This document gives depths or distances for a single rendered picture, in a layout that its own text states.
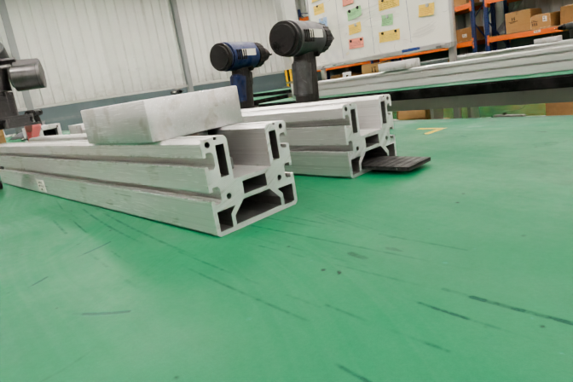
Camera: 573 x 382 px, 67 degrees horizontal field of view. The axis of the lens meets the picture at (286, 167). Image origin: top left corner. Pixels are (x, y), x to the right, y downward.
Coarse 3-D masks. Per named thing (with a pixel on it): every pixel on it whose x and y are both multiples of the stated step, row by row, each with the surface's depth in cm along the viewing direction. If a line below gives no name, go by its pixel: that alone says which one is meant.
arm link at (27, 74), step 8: (0, 64) 98; (16, 64) 98; (24, 64) 98; (32, 64) 97; (40, 64) 100; (16, 72) 96; (24, 72) 96; (32, 72) 96; (40, 72) 98; (16, 80) 96; (24, 80) 96; (32, 80) 97; (40, 80) 97; (16, 88) 97; (24, 88) 97; (32, 88) 98; (40, 88) 99
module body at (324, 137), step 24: (384, 96) 54; (264, 120) 58; (288, 120) 55; (312, 120) 52; (336, 120) 51; (360, 120) 56; (384, 120) 55; (312, 144) 53; (336, 144) 50; (360, 144) 51; (384, 144) 54; (288, 168) 57; (312, 168) 54; (336, 168) 51; (360, 168) 51
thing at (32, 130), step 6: (6, 120) 96; (12, 120) 97; (18, 120) 97; (24, 120) 98; (6, 126) 96; (12, 126) 97; (18, 126) 97; (30, 126) 100; (36, 126) 100; (30, 132) 104; (36, 132) 100
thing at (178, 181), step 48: (0, 144) 89; (48, 144) 65; (96, 144) 51; (144, 144) 43; (192, 144) 36; (240, 144) 44; (288, 144) 43; (48, 192) 71; (96, 192) 55; (144, 192) 45; (192, 192) 41; (240, 192) 39; (288, 192) 44
